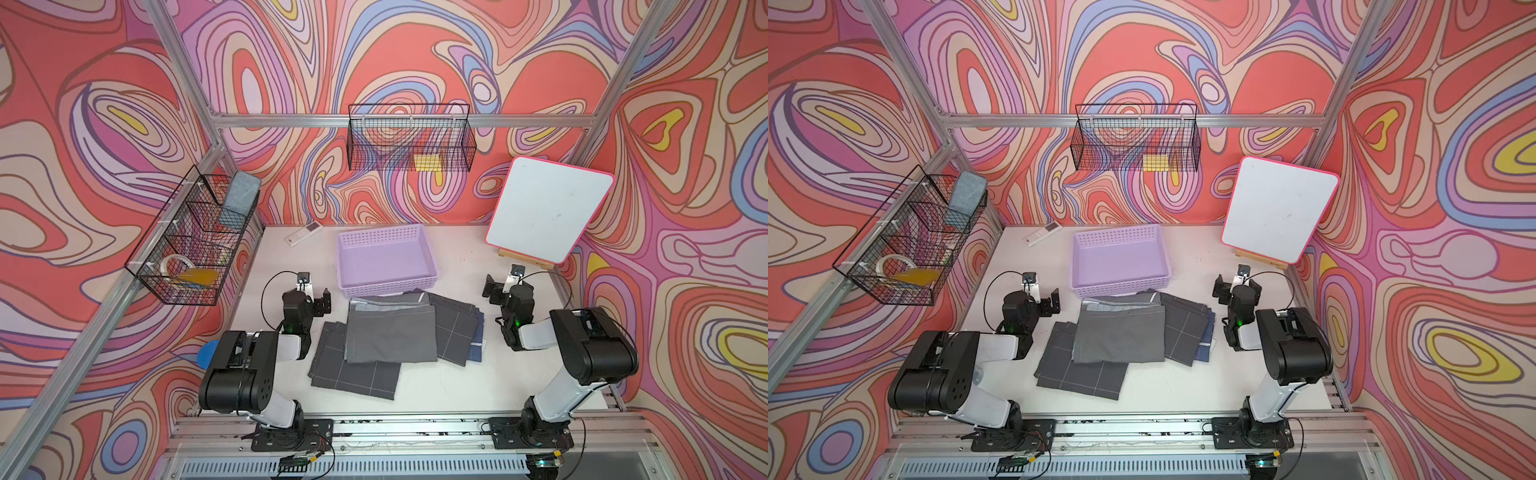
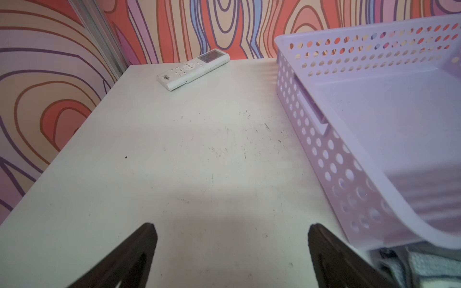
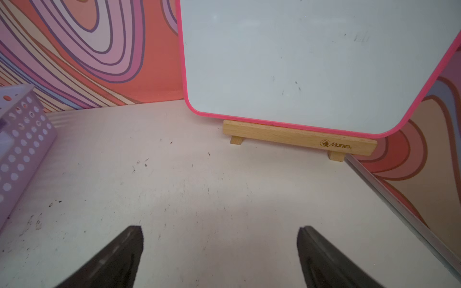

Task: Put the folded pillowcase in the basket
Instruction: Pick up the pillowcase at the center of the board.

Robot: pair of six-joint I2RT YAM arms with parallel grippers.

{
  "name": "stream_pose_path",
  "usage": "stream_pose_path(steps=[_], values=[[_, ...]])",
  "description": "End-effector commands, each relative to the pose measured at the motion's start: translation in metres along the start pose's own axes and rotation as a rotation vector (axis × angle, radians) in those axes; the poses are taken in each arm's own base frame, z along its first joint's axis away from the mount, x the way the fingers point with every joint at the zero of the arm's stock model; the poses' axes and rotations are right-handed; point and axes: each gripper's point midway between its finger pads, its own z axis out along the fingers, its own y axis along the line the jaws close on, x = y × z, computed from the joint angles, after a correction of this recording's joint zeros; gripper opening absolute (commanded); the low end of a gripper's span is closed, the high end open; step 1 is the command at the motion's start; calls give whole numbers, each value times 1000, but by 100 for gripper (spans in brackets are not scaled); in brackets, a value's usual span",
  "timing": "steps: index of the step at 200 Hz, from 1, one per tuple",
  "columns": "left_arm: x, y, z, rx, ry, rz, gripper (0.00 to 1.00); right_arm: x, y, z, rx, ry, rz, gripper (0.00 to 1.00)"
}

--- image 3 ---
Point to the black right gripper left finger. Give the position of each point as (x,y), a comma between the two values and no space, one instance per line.
(114,266)

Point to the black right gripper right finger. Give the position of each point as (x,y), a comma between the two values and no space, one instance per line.
(325,266)

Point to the purple plastic basket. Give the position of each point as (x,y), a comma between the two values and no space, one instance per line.
(26,137)

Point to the wooden whiteboard stand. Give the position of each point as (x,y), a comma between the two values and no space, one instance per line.
(337,146)

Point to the pink framed whiteboard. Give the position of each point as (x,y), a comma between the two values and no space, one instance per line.
(356,68)

